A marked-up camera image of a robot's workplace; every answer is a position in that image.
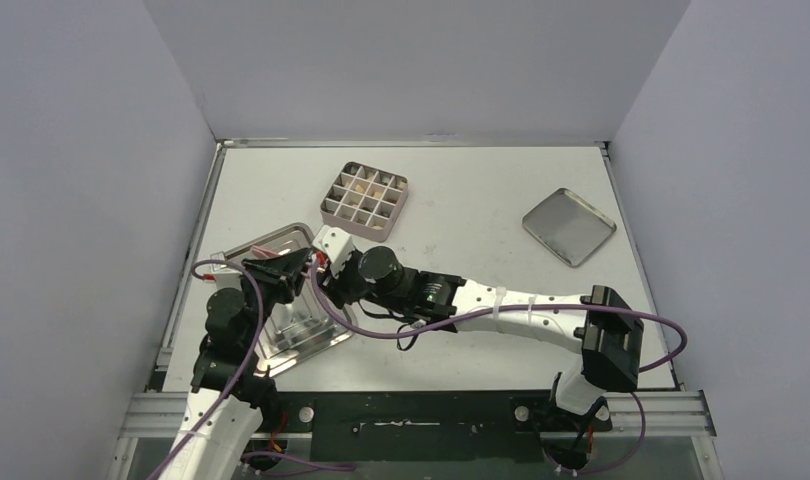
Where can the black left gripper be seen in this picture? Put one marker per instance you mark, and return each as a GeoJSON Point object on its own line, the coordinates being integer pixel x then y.
{"type": "Point", "coordinates": [289, 267]}

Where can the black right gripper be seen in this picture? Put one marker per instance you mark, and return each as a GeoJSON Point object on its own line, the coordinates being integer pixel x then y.
{"type": "Point", "coordinates": [340, 282]}

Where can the pink grid chocolate box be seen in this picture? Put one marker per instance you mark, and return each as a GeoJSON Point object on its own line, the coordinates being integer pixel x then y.
{"type": "Point", "coordinates": [370, 215]}

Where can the small square metal lid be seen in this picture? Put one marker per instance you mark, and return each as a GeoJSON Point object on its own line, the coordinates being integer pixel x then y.
{"type": "Point", "coordinates": [569, 227]}

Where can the pink-tipped metal tweezers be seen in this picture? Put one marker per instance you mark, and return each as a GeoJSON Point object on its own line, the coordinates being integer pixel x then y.
{"type": "Point", "coordinates": [261, 252]}

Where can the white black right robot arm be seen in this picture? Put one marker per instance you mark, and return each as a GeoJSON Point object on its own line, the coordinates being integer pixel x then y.
{"type": "Point", "coordinates": [374, 295]}

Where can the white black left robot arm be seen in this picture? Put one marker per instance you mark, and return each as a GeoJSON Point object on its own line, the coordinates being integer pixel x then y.
{"type": "Point", "coordinates": [228, 400]}

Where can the large steel tray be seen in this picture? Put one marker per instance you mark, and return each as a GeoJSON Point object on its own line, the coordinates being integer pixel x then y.
{"type": "Point", "coordinates": [293, 333]}

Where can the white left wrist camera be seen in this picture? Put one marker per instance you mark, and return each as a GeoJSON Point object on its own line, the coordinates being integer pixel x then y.
{"type": "Point", "coordinates": [218, 271]}

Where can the black mounting base plate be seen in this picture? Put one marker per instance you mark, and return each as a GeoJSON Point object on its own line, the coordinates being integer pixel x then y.
{"type": "Point", "coordinates": [433, 425]}

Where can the aluminium rail frame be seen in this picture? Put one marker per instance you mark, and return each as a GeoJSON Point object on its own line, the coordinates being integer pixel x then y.
{"type": "Point", "coordinates": [654, 435]}

